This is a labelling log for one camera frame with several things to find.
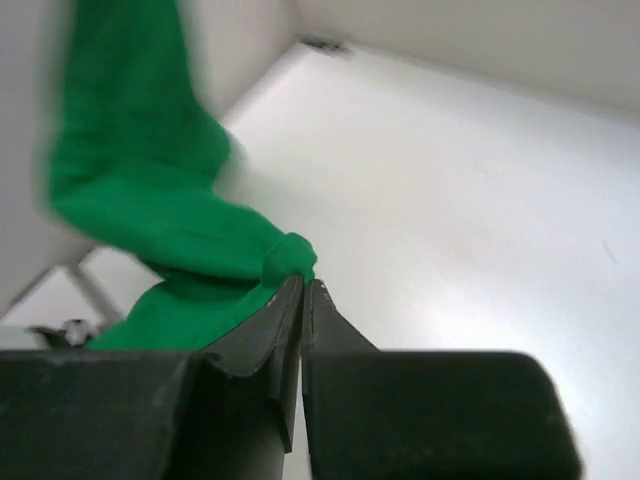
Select green t shirt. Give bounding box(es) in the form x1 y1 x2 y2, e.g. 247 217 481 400
48 1 317 350

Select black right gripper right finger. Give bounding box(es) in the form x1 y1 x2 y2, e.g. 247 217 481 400
301 281 583 479

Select aluminium table edge rail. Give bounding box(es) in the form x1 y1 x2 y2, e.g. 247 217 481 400
1 267 112 351

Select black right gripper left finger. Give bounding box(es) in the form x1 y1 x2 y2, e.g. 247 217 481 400
1 277 304 479

